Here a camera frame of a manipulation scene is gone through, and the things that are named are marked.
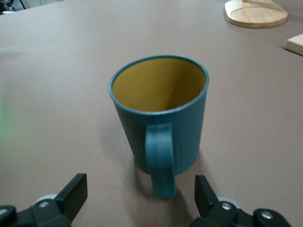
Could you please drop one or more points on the wooden mug rack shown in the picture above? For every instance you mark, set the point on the wooden mug rack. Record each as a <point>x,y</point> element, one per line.
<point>255,16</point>

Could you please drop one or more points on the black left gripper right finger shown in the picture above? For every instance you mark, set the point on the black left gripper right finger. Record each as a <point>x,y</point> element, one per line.
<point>225,215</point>

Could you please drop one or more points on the teal cup with yellow inside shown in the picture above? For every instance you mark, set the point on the teal cup with yellow inside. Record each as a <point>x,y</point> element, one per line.
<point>184,132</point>

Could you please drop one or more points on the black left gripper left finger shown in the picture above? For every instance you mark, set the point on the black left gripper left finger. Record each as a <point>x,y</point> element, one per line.
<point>47,212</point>

